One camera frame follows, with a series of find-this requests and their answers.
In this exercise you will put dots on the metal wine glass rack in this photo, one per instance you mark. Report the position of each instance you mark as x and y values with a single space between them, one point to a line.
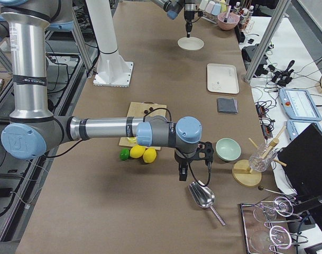
250 225

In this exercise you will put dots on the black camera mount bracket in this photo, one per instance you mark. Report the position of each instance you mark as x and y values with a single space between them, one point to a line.
204 152

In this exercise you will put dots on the wooden glass stand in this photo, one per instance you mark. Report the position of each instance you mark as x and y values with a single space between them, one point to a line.
242 172

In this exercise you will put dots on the lower teach pendant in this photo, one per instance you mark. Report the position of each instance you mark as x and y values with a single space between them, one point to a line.
295 127

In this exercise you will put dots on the wooden cutting board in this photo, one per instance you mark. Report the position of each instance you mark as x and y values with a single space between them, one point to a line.
137 109

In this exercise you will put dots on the clear crystal glass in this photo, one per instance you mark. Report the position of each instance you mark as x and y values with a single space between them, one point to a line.
262 158

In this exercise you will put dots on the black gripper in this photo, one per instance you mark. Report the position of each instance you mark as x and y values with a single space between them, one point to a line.
181 159
188 17

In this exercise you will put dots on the round beige plate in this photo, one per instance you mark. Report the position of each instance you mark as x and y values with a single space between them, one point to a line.
191 43

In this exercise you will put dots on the left yellow lemon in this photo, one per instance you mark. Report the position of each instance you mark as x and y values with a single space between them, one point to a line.
137 151

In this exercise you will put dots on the lower wine glass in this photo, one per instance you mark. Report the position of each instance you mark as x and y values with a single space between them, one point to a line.
270 240

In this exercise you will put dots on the pink mixing bowl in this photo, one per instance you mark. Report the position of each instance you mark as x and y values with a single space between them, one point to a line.
232 21

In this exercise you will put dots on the aluminium frame post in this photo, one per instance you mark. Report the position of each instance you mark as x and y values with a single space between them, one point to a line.
268 34

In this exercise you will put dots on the right yellow lemon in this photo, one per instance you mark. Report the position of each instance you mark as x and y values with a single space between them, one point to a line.
149 155

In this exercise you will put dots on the black monitor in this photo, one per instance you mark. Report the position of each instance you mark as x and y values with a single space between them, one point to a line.
303 157

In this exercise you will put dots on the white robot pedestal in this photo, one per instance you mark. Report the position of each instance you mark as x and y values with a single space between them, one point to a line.
112 69

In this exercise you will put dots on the teach pendant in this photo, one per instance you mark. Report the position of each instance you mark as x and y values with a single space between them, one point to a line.
295 127
299 105

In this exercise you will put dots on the upper wine glass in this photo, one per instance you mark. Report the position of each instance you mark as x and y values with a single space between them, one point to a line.
267 211

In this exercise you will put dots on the folded grey cloth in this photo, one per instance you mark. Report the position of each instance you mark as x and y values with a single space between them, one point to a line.
227 105

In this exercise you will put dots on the green lime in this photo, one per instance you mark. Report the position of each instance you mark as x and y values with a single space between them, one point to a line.
124 154

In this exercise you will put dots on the metal scoop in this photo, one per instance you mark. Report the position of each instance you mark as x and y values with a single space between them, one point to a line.
205 198

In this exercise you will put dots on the mint green bowl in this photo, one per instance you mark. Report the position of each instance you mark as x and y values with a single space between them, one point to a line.
228 149

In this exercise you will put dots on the upper teach pendant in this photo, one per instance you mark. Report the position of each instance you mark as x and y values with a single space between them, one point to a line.
299 105

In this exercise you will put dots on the yellow lemon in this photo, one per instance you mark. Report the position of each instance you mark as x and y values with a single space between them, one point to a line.
137 151
149 155

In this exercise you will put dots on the cream rectangular tray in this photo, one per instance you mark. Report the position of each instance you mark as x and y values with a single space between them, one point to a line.
222 78

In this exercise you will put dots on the pink upturned cup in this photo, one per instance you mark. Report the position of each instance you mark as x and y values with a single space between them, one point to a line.
209 7

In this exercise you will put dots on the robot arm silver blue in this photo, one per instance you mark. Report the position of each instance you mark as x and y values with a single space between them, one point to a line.
34 130

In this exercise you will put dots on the bottle rack with bottles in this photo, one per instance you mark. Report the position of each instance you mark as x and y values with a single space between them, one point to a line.
244 10

